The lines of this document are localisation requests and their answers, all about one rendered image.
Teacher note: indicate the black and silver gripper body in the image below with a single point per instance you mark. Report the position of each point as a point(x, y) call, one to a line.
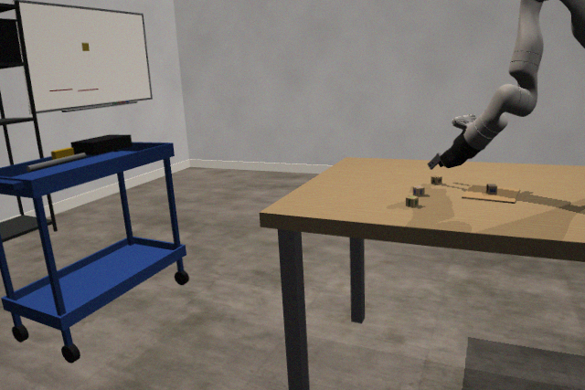
point(468, 144)

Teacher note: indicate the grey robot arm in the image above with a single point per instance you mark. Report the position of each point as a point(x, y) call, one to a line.
point(524, 66)

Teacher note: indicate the tan square mat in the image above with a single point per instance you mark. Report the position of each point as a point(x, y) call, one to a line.
point(504, 195)

